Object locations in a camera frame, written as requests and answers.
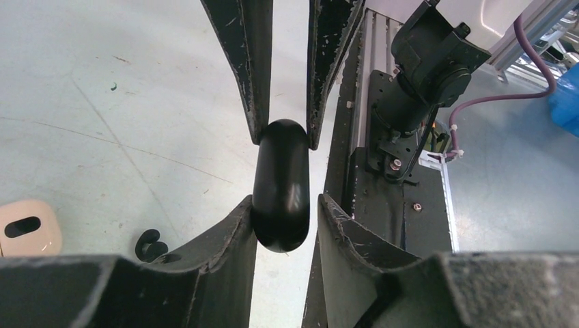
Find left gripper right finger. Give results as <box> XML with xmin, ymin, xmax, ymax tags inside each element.
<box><xmin>317</xmin><ymin>194</ymin><xmax>578</xmax><ymax>327</ymax></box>

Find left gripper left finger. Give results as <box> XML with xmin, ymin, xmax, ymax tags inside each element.
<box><xmin>1</xmin><ymin>196</ymin><xmax>257</xmax><ymax>327</ymax></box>

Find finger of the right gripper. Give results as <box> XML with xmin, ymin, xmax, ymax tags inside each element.
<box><xmin>306</xmin><ymin>0</ymin><xmax>365</xmax><ymax>150</ymax></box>
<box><xmin>201</xmin><ymin>0</ymin><xmax>273</xmax><ymax>145</ymax></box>

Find black earbud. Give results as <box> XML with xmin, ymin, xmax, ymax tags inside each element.
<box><xmin>135</xmin><ymin>229</ymin><xmax>169</xmax><ymax>263</ymax></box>

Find black oval charging case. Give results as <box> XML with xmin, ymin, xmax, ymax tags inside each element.
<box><xmin>251</xmin><ymin>119</ymin><xmax>311</xmax><ymax>253</ymax></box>

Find beige earbud charging case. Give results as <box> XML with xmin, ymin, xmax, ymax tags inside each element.
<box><xmin>1</xmin><ymin>200</ymin><xmax>63</xmax><ymax>257</ymax></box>

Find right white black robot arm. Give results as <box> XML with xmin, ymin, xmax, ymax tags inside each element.
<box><xmin>203</xmin><ymin>1</ymin><xmax>490</xmax><ymax>190</ymax></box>

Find blue object background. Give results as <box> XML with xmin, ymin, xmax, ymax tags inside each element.
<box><xmin>548</xmin><ymin>64</ymin><xmax>578</xmax><ymax>137</ymax></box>

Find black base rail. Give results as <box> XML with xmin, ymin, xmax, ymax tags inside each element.
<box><xmin>302</xmin><ymin>8</ymin><xmax>452</xmax><ymax>327</ymax></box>

